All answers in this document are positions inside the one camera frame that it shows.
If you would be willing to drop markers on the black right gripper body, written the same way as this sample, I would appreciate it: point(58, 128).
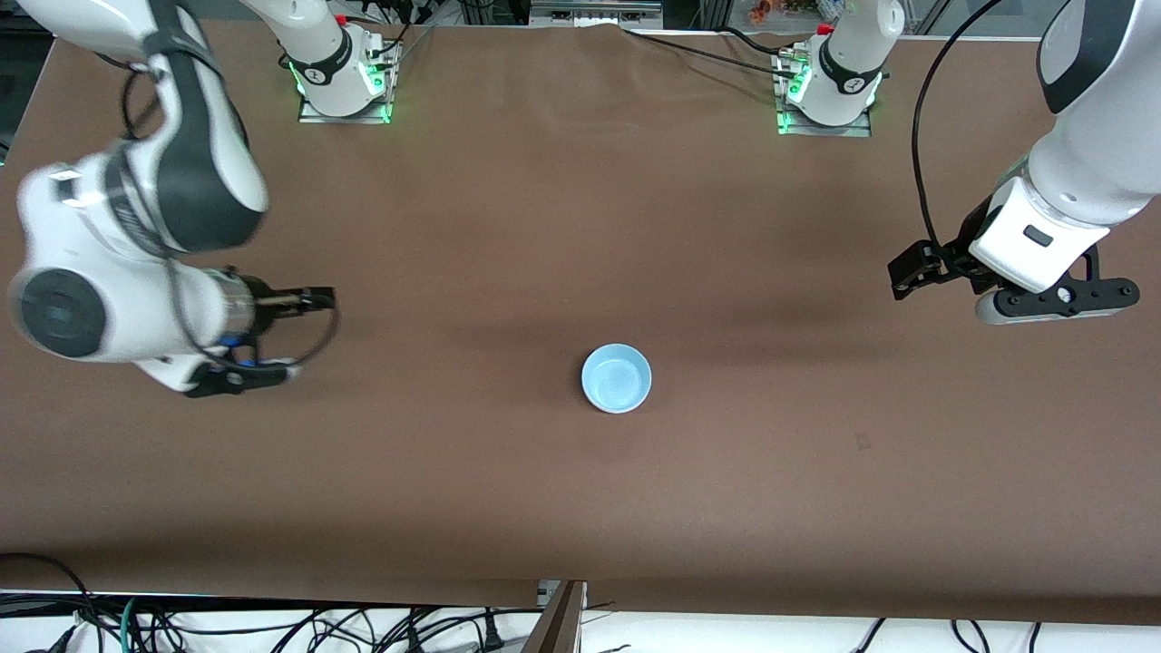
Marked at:
point(264, 305)

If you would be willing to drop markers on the blue bowl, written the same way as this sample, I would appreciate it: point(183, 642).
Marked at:
point(617, 379)

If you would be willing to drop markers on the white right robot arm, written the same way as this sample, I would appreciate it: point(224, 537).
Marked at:
point(118, 299)

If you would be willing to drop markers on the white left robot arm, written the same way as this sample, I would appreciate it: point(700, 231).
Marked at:
point(1097, 154)

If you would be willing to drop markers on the brown table cover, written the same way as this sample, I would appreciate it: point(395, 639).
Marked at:
point(544, 227)

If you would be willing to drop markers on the black power plug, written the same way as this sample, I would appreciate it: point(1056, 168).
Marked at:
point(492, 633)

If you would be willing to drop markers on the silver metal box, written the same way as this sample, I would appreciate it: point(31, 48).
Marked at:
point(590, 14)

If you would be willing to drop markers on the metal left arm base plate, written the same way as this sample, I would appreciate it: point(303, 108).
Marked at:
point(862, 129)

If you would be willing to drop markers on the aluminium profile post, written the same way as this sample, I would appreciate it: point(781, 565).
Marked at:
point(555, 626)

